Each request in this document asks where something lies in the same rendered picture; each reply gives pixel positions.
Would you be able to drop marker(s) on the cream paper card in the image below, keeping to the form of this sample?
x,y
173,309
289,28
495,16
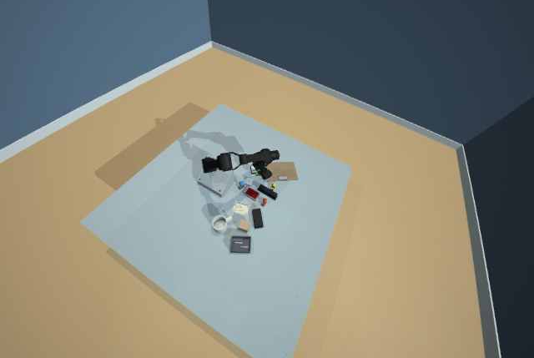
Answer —
x,y
241,208

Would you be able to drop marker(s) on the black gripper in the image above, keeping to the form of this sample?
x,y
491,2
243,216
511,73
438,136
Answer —
x,y
263,171

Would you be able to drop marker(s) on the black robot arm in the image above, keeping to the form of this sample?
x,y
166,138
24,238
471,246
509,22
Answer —
x,y
223,161

